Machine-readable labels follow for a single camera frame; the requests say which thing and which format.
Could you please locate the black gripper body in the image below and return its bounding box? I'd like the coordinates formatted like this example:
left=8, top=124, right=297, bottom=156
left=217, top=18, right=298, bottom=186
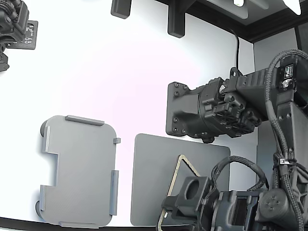
left=192, top=190, right=262, bottom=231

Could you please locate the black braided cable sleeve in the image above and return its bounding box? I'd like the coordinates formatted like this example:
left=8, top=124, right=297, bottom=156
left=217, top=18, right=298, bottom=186
left=211, top=155, right=269, bottom=191
left=264, top=48, right=308, bottom=231

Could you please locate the black clamp bracket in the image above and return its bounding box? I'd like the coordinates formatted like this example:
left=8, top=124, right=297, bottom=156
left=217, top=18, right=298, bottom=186
left=167, top=0, right=186, bottom=39
left=110, top=0, right=132, bottom=19

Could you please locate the grey flat plate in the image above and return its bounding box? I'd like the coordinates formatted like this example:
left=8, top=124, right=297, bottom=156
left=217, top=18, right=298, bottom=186
left=130, top=133, right=231, bottom=227

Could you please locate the white cable tie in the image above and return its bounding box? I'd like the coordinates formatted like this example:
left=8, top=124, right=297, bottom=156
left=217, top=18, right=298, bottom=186
left=276, top=157, right=293, bottom=167

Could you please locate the black camera on mount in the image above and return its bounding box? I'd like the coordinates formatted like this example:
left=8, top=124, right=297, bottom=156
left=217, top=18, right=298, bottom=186
left=0, top=0, right=39, bottom=73

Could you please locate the grey holder with black legs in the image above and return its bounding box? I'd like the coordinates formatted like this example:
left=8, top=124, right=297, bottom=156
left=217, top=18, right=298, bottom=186
left=35, top=115, right=122, bottom=229

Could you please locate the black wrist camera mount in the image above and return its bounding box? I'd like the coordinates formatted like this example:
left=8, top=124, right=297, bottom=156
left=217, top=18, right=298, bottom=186
left=175, top=176, right=214, bottom=215

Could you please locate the black power cable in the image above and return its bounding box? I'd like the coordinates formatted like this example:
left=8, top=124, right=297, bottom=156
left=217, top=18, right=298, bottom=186
left=230, top=27, right=241, bottom=70

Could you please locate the rectangular frame with tape liner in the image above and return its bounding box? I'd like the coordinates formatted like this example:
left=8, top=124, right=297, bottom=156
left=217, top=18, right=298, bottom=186
left=157, top=154, right=202, bottom=231

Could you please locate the black framed structure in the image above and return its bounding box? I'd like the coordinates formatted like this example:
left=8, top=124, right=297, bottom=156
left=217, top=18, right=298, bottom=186
left=185, top=0, right=308, bottom=44

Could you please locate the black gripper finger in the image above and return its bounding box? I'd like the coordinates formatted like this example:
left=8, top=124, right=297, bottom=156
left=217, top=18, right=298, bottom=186
left=161, top=196, right=180, bottom=218

